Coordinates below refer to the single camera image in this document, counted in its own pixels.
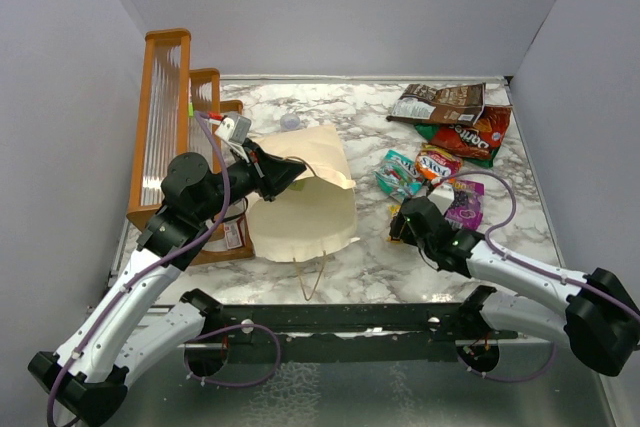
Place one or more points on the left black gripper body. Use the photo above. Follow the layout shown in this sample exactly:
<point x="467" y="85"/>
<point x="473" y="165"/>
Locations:
<point x="246" y="178"/>

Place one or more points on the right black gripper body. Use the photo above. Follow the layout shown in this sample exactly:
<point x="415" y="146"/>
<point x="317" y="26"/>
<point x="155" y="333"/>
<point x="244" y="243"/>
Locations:
<point x="403" y="229"/>

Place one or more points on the teal snack packet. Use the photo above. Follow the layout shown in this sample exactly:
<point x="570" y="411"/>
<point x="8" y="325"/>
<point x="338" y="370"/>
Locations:
<point x="398" y="177"/>

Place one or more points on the beige paper bag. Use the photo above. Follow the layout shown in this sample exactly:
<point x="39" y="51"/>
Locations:
<point x="315" y="216"/>

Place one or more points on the magenta snack packet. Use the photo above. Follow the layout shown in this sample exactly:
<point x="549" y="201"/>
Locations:
<point x="466" y="210"/>

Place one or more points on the orange snack packet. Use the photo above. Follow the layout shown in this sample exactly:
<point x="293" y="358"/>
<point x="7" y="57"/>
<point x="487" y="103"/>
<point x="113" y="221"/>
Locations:
<point x="434" y="162"/>

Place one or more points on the green crisps bag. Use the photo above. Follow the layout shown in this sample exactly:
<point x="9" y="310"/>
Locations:
<point x="425" y="131"/>

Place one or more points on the red snack packet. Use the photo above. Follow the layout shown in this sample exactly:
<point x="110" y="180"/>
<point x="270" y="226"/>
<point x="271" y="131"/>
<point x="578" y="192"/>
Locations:
<point x="494" y="118"/>

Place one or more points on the brown snack packet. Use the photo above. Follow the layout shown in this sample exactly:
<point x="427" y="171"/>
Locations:
<point x="421" y="104"/>

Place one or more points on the yellow candy packet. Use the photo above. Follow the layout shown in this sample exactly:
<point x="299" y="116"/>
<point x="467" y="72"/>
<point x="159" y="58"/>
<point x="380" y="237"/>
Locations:
<point x="395" y="225"/>

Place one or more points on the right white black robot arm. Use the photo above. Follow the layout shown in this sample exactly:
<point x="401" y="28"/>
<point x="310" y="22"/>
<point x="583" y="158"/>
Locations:
<point x="593" y="314"/>

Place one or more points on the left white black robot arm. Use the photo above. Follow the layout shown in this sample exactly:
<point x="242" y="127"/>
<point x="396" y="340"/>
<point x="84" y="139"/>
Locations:
<point x="91" y="373"/>

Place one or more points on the small clear plastic cup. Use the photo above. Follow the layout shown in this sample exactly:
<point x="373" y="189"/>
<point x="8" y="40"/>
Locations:
<point x="290" y="122"/>

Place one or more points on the red white label card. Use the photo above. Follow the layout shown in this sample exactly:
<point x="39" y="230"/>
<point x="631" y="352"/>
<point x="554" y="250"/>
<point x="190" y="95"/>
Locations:
<point x="233" y="235"/>

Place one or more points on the wooden tiered display rack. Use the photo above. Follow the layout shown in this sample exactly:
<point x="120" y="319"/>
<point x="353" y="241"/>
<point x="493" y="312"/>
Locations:
<point x="170" y="91"/>

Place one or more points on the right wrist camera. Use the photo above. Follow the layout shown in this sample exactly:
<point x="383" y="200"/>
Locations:
<point x="442" y="196"/>

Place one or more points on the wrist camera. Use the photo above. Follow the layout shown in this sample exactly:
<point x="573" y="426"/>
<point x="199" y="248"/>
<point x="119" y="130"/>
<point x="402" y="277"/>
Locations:
<point x="233" y="130"/>
<point x="442" y="196"/>

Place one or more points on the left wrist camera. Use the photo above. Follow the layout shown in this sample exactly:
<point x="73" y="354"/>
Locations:
<point x="233" y="130"/>

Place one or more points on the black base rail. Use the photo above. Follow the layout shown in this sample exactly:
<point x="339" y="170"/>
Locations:
<point x="330" y="333"/>

